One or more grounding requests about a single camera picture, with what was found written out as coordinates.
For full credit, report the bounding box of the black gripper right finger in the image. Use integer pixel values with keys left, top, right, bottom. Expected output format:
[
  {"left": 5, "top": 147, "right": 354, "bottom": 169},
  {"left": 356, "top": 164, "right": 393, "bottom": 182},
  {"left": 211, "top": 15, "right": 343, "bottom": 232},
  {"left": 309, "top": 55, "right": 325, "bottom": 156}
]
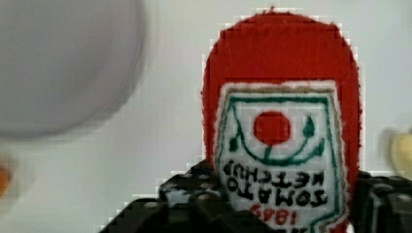
[{"left": 349, "top": 171, "right": 412, "bottom": 233}]

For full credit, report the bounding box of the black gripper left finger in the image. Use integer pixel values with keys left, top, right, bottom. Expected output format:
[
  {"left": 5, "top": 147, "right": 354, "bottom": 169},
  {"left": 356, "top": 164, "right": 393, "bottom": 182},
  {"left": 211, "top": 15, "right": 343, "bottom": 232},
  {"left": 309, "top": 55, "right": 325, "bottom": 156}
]
[{"left": 99, "top": 160, "right": 273, "bottom": 233}]

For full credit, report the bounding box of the red ketchup bottle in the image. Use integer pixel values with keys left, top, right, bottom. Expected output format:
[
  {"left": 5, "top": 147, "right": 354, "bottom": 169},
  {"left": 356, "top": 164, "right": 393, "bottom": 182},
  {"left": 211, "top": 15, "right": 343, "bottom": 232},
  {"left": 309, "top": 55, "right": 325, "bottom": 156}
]
[{"left": 202, "top": 10, "right": 361, "bottom": 233}]

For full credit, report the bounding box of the peeled banana toy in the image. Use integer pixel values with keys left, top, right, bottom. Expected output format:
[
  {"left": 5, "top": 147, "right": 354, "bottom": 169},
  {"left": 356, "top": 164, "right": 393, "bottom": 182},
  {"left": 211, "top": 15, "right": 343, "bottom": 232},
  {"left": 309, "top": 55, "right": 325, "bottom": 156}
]
[{"left": 390, "top": 133, "right": 412, "bottom": 180}]

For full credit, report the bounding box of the purple round plate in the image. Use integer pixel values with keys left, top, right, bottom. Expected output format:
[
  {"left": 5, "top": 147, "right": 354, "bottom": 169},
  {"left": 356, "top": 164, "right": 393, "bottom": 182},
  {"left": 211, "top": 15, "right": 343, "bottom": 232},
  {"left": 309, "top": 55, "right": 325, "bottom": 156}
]
[{"left": 0, "top": 0, "right": 144, "bottom": 138}]

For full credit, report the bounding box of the orange slice toy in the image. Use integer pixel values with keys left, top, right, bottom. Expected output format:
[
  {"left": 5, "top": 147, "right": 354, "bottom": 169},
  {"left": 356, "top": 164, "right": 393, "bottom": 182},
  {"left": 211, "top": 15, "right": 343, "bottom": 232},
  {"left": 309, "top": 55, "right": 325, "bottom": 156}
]
[{"left": 0, "top": 165, "right": 11, "bottom": 197}]

